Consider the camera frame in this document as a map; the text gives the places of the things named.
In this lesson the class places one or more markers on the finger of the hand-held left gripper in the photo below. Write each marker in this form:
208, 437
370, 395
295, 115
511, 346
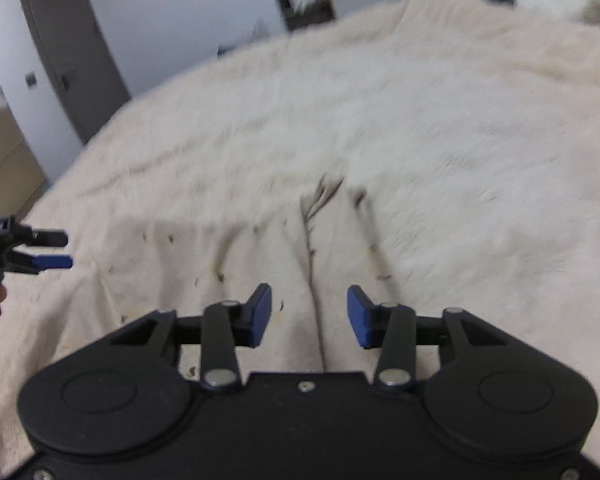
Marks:
50, 238
55, 261

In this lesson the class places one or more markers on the grey plastic bag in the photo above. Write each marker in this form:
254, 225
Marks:
257, 27

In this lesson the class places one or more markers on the grey wall switch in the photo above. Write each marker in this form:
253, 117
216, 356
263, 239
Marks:
30, 79

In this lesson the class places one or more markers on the fluffy white blanket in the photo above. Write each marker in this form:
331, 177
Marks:
430, 135

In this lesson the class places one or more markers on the beige printed pants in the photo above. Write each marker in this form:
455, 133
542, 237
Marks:
180, 270

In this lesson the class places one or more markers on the blue paper label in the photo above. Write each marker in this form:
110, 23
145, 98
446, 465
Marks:
0, 99

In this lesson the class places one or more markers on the grey door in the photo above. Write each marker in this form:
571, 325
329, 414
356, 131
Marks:
70, 50

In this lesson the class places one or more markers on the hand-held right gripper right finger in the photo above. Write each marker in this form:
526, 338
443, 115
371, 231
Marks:
357, 317

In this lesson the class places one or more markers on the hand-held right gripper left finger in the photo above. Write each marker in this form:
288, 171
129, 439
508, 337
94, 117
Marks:
261, 315

